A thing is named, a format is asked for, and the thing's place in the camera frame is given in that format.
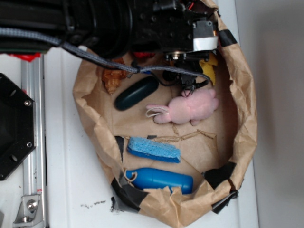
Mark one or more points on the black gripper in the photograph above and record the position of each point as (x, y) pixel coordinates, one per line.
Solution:
(179, 29)

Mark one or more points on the yellow cloth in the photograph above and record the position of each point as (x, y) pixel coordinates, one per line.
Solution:
(208, 67)

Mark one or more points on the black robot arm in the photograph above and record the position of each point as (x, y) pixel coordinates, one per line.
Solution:
(102, 30)

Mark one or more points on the red crumpled cloth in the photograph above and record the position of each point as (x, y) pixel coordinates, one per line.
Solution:
(143, 55)

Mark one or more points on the pink plush bunny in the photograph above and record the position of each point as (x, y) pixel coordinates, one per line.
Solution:
(189, 107)

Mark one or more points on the dark green oval case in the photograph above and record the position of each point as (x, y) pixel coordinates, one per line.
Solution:
(136, 93)

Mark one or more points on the orange spiral seashell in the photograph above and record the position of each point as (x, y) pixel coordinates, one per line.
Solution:
(112, 79)

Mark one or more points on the brown paper bag bin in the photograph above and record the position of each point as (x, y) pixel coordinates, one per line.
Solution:
(216, 152)

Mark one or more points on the blue sponge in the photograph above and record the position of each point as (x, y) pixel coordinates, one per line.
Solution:
(149, 149)

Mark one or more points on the blue plastic capsule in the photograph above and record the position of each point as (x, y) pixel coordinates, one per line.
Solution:
(151, 178)

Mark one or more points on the aluminium rail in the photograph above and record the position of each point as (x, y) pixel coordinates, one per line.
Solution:
(34, 165)

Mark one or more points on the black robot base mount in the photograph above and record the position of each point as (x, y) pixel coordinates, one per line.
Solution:
(16, 126)

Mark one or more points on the metal corner bracket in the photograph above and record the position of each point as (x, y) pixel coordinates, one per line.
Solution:
(30, 213)

